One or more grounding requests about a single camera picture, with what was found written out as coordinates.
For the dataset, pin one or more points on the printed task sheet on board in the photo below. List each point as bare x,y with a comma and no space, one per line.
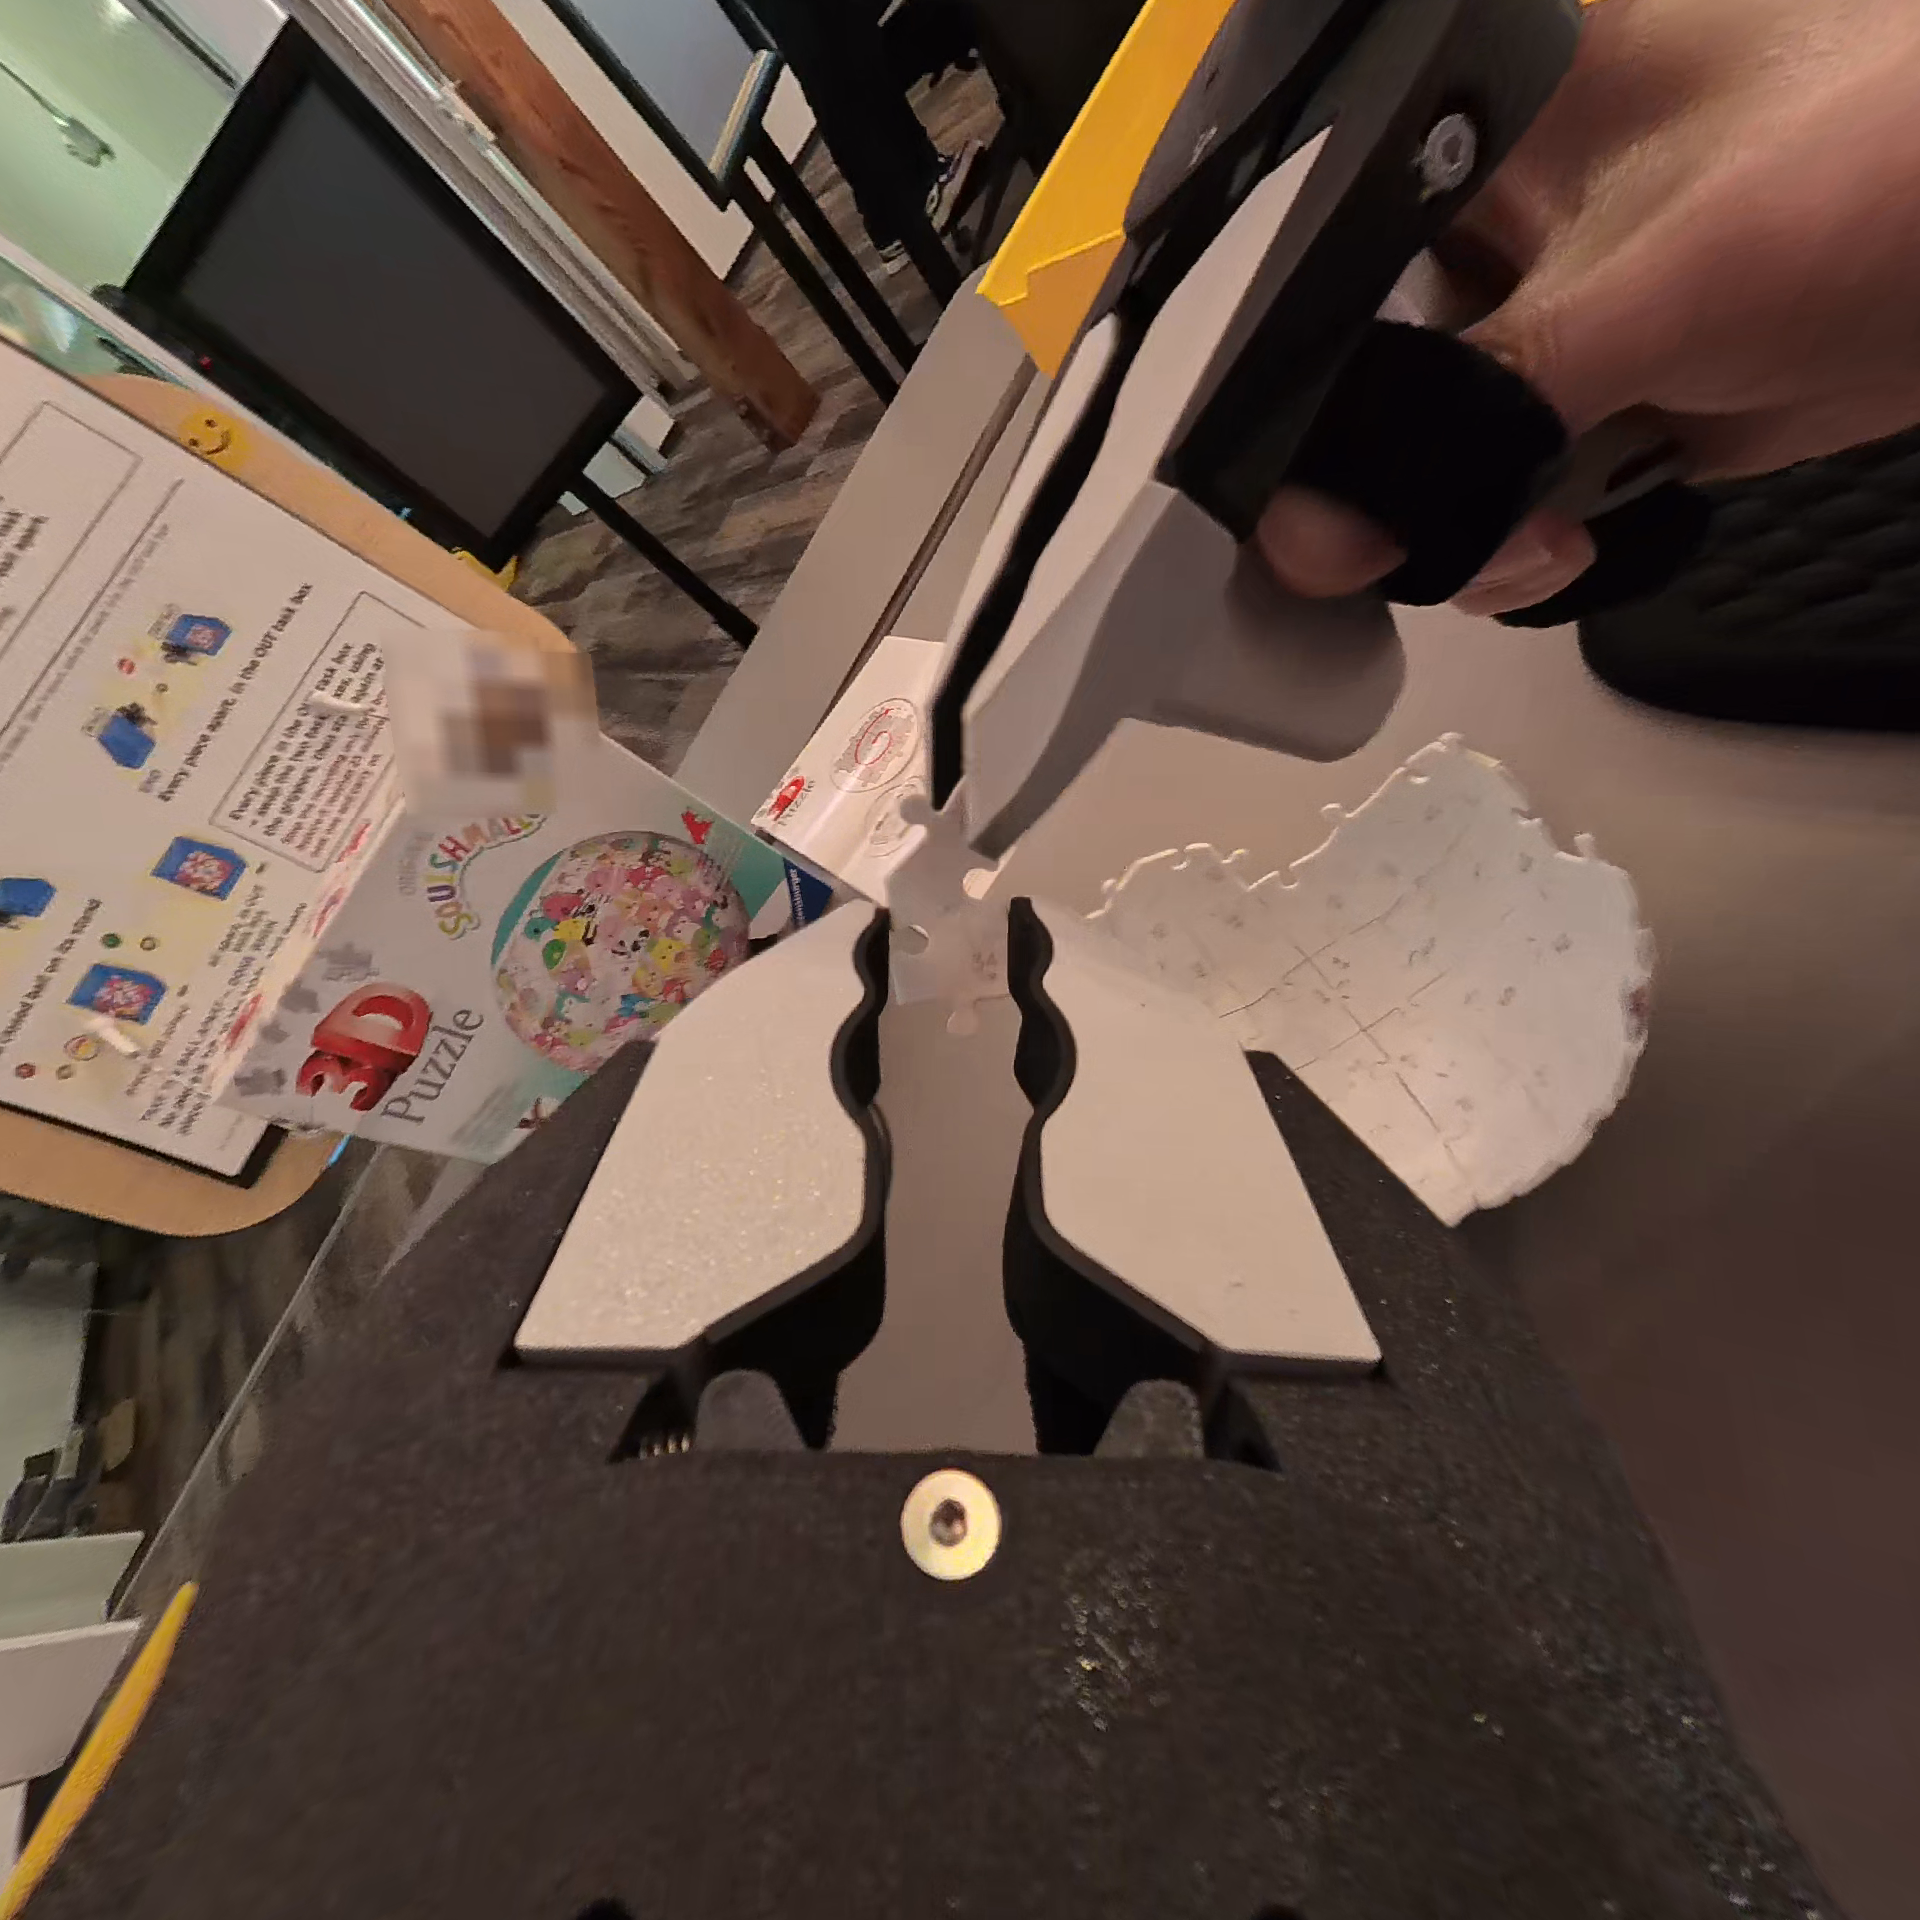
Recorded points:
134,1200

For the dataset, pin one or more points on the partly built puzzle ball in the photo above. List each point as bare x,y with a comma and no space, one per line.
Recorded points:
1426,974

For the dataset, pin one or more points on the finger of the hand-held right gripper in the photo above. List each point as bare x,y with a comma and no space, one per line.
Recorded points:
1185,332
1096,646

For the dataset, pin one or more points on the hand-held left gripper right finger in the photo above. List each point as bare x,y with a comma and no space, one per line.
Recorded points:
1185,1186

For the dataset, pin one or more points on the wooden beam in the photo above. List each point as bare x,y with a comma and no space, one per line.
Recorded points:
630,226

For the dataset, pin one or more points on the white illustrated task sheet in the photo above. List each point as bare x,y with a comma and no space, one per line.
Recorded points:
181,630

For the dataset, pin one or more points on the black mesh armrest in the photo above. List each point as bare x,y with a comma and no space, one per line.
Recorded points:
1800,599

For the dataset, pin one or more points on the single white puzzle piece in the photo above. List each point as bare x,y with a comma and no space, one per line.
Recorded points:
938,915

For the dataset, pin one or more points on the black monitor screen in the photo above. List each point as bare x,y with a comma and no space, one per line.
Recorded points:
389,316

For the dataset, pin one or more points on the person's right hand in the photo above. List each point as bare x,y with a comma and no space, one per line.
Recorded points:
1726,226

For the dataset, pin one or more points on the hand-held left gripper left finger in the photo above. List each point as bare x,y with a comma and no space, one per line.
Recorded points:
705,1186

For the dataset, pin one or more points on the white instruction leaflet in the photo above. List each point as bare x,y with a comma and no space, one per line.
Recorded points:
841,783

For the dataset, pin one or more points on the colourful puzzle box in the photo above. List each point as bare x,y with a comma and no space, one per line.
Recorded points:
600,933

